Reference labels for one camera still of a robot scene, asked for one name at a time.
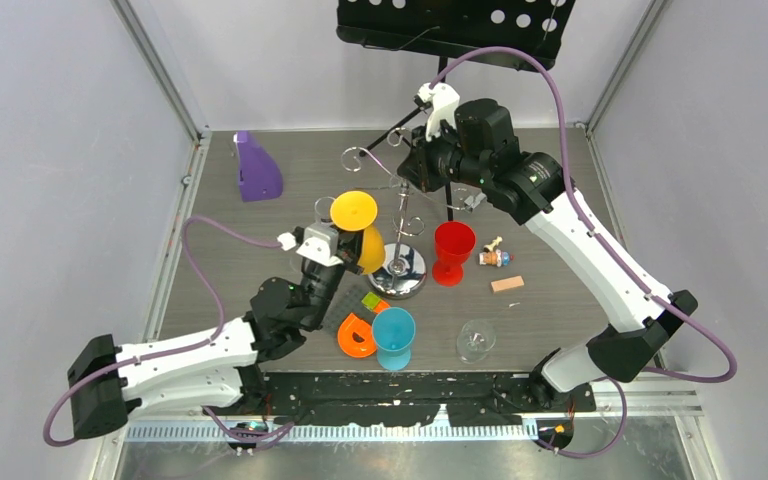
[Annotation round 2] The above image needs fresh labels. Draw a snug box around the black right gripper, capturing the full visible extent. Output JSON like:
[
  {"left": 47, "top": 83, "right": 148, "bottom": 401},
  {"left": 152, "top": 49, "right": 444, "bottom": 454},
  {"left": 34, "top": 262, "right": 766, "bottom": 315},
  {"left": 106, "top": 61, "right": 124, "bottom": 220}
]
[{"left": 397, "top": 121, "right": 488, "bottom": 195}]

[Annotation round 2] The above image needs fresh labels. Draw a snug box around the yellow plastic wine glass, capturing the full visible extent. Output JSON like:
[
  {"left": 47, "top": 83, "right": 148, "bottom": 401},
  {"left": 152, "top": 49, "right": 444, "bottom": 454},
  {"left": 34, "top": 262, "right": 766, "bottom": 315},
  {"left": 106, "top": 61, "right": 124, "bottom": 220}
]
[{"left": 329, "top": 190, "right": 386, "bottom": 275}]

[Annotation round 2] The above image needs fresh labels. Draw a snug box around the chrome wine glass rack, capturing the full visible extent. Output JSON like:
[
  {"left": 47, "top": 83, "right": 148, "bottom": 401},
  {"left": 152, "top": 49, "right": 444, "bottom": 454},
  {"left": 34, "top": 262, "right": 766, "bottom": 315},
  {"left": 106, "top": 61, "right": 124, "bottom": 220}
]
[{"left": 340, "top": 146, "right": 471, "bottom": 300}]

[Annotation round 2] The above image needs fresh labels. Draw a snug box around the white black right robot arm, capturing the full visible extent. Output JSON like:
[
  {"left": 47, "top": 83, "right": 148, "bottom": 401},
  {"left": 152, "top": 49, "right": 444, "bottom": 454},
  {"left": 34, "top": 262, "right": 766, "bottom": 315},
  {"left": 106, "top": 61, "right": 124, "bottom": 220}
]
[{"left": 397, "top": 99, "right": 698, "bottom": 411}]

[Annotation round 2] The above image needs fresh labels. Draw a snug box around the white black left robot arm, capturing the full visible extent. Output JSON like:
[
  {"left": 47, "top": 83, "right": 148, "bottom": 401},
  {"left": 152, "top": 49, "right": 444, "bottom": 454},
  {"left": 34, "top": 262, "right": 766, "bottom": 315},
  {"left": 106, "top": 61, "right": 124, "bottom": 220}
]
[{"left": 58, "top": 225, "right": 385, "bottom": 441}]

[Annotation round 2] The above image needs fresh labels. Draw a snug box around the clear wine glass with label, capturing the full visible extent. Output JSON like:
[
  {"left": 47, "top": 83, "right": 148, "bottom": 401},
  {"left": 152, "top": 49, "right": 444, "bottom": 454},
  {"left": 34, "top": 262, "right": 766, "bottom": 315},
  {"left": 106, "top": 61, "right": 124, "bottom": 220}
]
[{"left": 314, "top": 196, "right": 335, "bottom": 225}]

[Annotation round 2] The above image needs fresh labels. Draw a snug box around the red plastic wine glass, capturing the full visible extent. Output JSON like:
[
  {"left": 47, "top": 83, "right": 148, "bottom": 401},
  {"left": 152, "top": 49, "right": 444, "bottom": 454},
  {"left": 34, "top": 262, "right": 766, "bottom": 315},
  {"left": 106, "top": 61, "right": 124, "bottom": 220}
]
[{"left": 432, "top": 221, "right": 476, "bottom": 287}]

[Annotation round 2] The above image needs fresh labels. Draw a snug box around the blue plastic wine glass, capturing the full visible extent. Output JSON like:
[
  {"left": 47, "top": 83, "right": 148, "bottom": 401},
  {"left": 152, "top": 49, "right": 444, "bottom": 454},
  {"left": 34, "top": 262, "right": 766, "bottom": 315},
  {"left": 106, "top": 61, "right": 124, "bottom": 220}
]
[{"left": 372, "top": 307, "right": 416, "bottom": 371}]

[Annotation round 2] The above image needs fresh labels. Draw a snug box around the clear wine glass near edge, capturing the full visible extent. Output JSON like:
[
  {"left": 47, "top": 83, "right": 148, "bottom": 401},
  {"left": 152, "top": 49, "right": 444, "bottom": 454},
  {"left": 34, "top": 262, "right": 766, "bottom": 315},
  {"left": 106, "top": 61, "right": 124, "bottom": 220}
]
[{"left": 456, "top": 320, "right": 496, "bottom": 364}]

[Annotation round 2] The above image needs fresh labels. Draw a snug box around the grey studded building plate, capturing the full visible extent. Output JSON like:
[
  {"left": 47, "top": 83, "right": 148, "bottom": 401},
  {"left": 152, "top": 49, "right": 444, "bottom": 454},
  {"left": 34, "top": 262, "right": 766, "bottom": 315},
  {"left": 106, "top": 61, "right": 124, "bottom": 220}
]
[{"left": 322, "top": 285, "right": 373, "bottom": 333}]

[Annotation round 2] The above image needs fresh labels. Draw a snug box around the lime green building brick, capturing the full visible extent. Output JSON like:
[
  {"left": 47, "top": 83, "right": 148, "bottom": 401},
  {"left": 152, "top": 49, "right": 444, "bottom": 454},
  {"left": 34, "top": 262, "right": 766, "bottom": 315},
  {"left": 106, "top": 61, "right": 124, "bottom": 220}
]
[{"left": 361, "top": 292, "right": 390, "bottom": 313}]

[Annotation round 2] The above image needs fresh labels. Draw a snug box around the cream chess piece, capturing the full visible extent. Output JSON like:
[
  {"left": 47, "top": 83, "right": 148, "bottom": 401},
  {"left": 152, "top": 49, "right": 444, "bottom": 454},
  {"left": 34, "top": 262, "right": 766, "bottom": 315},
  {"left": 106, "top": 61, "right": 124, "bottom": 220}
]
[{"left": 482, "top": 236, "right": 503, "bottom": 252}]

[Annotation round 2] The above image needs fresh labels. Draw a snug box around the purple plastic stand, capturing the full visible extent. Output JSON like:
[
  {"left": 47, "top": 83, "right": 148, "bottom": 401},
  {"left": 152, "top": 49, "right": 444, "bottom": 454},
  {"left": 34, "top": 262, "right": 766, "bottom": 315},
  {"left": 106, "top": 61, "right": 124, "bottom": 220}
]
[{"left": 233, "top": 131, "right": 284, "bottom": 202}]

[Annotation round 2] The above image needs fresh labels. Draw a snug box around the ice cream cone toy figure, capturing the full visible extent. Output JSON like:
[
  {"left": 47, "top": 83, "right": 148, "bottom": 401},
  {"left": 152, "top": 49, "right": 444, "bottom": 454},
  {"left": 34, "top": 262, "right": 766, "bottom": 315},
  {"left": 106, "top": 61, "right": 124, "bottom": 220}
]
[{"left": 478, "top": 249, "right": 514, "bottom": 268}]

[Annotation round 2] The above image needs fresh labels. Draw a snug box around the black music stand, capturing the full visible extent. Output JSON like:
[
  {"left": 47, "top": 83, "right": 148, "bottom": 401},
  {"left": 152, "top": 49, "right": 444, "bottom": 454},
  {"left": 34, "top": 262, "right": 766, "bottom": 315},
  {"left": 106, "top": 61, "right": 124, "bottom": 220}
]
[{"left": 336, "top": 1, "right": 574, "bottom": 183}]

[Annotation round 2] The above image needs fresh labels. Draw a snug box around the pink eraser block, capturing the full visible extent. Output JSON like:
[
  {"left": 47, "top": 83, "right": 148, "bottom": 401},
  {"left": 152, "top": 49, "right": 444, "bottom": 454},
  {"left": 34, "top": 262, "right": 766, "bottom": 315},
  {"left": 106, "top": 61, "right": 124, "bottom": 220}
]
[{"left": 490, "top": 275, "right": 525, "bottom": 294}]

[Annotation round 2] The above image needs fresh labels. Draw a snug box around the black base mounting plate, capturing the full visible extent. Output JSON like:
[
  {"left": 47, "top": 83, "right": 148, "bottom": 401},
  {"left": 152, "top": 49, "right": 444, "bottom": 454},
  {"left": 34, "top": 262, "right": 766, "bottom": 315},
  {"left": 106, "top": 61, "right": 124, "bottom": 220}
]
[{"left": 242, "top": 371, "right": 596, "bottom": 427}]

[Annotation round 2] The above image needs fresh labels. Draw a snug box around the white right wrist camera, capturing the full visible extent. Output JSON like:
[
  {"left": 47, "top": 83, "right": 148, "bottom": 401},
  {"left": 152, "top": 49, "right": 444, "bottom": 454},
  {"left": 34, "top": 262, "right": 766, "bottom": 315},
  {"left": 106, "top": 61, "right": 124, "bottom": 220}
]
[{"left": 411, "top": 82, "right": 460, "bottom": 144}]

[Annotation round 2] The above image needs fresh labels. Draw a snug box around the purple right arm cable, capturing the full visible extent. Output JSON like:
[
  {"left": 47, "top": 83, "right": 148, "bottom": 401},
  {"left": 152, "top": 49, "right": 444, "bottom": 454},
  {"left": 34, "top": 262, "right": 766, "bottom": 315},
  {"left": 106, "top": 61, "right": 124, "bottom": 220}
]
[{"left": 426, "top": 46, "right": 739, "bottom": 460}]

